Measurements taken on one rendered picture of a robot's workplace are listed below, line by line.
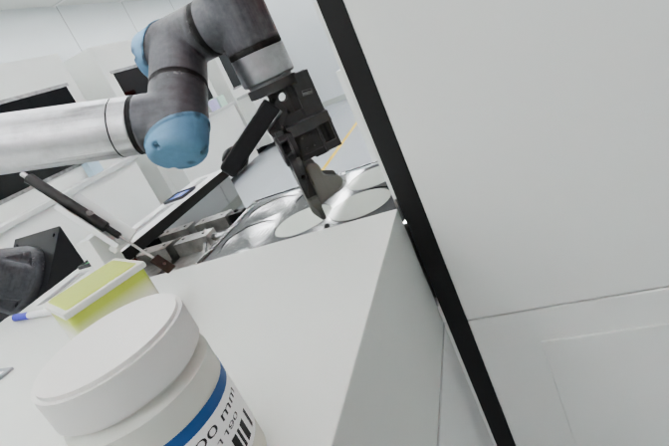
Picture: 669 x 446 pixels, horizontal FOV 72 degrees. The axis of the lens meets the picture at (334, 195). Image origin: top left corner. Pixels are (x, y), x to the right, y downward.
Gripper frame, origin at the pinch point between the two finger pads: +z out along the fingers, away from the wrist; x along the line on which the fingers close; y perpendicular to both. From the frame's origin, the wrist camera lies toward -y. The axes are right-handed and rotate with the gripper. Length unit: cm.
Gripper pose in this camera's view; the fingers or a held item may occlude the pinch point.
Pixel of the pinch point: (316, 213)
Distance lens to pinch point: 68.9
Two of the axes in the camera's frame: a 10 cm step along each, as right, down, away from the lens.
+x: -2.2, -2.3, 9.5
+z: 4.0, 8.7, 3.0
